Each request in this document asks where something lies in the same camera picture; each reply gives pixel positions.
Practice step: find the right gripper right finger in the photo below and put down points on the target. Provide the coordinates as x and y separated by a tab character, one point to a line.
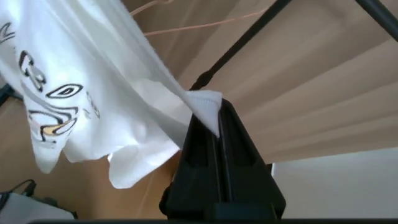
248	186

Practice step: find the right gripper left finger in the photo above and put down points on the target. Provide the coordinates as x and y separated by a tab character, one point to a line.
196	180

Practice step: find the white printed t-shirt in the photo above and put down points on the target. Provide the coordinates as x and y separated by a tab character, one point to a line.
93	62

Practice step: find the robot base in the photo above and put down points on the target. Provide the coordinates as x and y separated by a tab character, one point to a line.
28	208

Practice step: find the black clothes rack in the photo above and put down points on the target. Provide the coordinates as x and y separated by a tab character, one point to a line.
237	46

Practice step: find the pink clothes hanger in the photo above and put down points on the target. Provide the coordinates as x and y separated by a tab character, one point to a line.
202	24

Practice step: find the beige curtain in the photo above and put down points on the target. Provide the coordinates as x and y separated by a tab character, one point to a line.
311	93

